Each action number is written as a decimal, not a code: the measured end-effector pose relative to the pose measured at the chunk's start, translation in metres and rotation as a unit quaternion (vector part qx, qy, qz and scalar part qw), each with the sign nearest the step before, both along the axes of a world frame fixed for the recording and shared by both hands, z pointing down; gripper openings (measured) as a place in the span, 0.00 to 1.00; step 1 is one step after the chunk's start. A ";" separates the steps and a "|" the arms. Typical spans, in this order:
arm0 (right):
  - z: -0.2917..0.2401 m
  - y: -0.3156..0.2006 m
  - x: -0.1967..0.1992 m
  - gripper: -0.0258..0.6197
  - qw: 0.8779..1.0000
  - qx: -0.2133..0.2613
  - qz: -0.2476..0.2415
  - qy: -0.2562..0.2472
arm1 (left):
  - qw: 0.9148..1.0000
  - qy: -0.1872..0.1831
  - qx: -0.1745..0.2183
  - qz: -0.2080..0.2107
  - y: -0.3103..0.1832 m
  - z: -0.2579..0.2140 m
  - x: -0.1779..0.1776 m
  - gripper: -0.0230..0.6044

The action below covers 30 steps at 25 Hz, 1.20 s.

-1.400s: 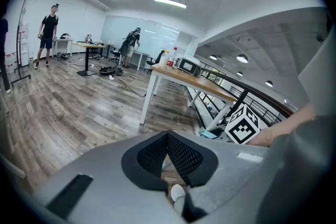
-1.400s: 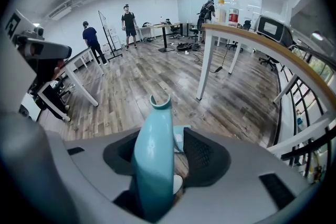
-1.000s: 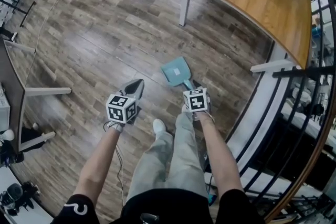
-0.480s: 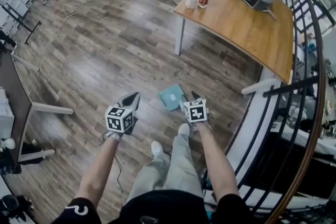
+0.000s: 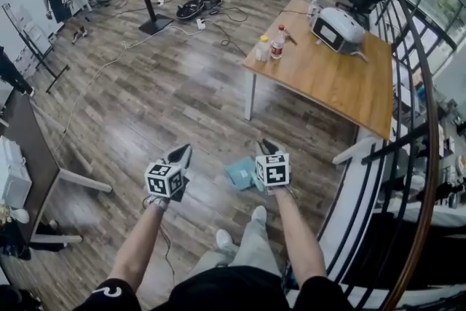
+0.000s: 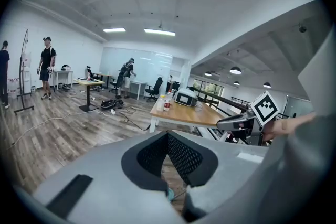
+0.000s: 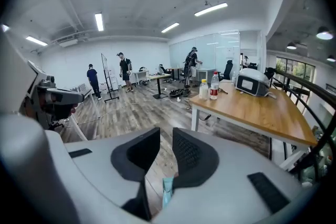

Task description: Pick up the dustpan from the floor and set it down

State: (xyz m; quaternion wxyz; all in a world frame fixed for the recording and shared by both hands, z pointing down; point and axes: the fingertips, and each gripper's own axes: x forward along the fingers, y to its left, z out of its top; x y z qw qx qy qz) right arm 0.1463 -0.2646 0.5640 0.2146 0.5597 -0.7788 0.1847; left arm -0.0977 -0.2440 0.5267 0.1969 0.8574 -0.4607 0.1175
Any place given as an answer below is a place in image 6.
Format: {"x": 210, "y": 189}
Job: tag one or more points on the white power strip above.
{"x": 113, "y": 111}

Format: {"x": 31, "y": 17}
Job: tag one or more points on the black rack stand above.
{"x": 24, "y": 110}

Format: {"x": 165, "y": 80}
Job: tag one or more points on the yellow table with black base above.
{"x": 89, "y": 82}

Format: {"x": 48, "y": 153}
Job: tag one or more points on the red label bottle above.
{"x": 167, "y": 103}

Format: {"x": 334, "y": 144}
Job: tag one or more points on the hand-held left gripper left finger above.
{"x": 110, "y": 186}

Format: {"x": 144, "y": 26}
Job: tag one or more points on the ceiling security camera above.
{"x": 302, "y": 29}

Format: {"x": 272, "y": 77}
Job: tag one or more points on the pack of water bottles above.
{"x": 14, "y": 87}

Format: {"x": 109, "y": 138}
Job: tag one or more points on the long ceiling light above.
{"x": 159, "y": 32}
{"x": 114, "y": 30}

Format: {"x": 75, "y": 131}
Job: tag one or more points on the wooden table with white legs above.
{"x": 183, "y": 114}

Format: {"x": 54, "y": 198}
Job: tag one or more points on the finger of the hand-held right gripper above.
{"x": 233, "y": 123}

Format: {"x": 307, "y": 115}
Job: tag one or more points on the round wooden table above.
{"x": 105, "y": 75}

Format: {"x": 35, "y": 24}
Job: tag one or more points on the person's right hand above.
{"x": 288, "y": 124}

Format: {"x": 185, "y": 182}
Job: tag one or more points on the white grey device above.
{"x": 186, "y": 98}

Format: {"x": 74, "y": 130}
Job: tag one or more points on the small white table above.
{"x": 63, "y": 71}

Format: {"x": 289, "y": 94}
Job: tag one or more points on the black railing with wooden handrail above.
{"x": 223, "y": 98}

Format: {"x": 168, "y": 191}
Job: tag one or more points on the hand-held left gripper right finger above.
{"x": 231, "y": 162}

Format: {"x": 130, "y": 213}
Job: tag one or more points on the black white headset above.
{"x": 65, "y": 67}

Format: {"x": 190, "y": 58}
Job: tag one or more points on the white desk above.
{"x": 139, "y": 83}

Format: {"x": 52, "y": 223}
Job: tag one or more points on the yellow cap jar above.
{"x": 160, "y": 105}

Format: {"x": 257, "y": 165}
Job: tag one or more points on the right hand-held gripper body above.
{"x": 265, "y": 108}

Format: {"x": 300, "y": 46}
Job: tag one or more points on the teal dustpan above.
{"x": 170, "y": 194}

